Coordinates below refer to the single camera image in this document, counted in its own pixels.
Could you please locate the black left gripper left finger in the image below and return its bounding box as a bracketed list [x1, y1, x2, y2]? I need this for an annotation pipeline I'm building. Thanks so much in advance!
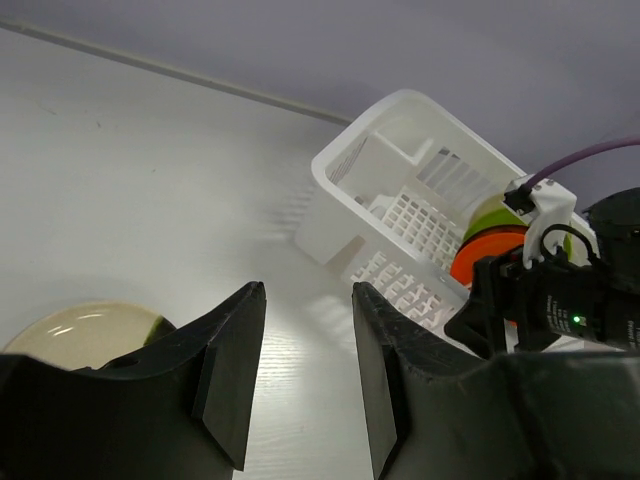
[1, 281, 266, 479]

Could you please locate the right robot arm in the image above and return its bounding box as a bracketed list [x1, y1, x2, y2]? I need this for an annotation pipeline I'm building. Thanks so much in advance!
[444, 188, 639, 359]

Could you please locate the beige plate with black patch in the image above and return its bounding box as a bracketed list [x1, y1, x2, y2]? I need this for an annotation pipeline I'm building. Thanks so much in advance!
[3, 301, 176, 370]

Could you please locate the white plastic dish rack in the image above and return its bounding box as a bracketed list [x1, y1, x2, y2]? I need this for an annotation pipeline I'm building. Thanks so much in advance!
[293, 88, 596, 351]

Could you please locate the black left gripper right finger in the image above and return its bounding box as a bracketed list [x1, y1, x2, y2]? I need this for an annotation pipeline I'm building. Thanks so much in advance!
[352, 282, 639, 479]

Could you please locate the green plate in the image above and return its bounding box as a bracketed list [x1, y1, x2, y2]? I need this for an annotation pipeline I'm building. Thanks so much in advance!
[460, 207, 576, 261]

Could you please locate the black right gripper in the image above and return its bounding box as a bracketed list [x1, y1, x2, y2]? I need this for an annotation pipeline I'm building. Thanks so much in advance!
[444, 249, 600, 358]

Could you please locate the orange plate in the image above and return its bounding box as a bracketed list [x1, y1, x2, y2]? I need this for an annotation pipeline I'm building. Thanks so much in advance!
[450, 225, 527, 290]

